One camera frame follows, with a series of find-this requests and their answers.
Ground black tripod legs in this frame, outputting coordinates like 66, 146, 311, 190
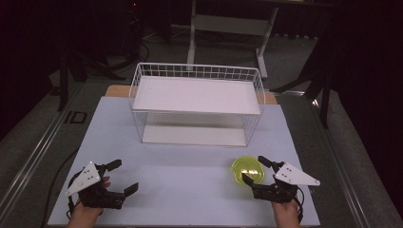
269, 31, 334, 129

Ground person's right hand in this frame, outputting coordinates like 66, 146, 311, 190
271, 199, 302, 228

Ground right hand-held gripper cable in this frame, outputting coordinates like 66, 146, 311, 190
292, 186, 306, 224

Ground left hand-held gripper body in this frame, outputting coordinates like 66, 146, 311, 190
65, 161, 126, 210

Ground hand-held gripper cable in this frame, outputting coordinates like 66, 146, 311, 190
65, 170, 84, 220
292, 186, 306, 224

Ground black floor cables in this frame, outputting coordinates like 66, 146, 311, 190
104, 18, 191, 74

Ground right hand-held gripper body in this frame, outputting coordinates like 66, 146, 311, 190
252, 161, 321, 204

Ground white metal stand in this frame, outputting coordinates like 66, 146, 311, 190
185, 0, 279, 80

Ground white wire shelf rack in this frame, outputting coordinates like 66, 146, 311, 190
128, 62, 266, 148

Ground person's left hand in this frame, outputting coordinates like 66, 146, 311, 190
67, 176, 112, 228

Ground black stand legs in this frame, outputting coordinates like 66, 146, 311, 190
56, 47, 127, 112

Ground left hand-held gripper cable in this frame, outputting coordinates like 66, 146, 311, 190
65, 170, 84, 220

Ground yellow-green plastic bowl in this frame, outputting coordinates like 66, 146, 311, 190
230, 155, 266, 187

